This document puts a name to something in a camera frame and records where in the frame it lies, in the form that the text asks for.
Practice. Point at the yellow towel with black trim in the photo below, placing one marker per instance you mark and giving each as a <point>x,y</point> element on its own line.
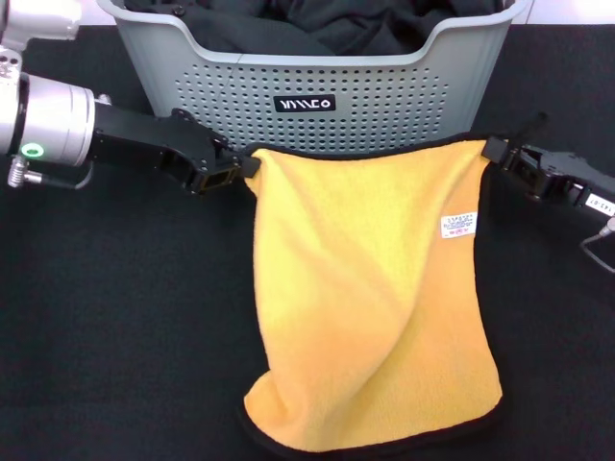
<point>360,288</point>

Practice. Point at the grey perforated plastic storage box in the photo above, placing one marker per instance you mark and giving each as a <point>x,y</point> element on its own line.
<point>384,105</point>

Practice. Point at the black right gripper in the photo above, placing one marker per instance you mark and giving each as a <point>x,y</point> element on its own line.
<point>572,177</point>

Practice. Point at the dark crumpled cloth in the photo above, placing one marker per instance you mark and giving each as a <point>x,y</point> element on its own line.
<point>312,24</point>

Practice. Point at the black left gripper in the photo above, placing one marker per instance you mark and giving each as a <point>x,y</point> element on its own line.
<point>144,139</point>

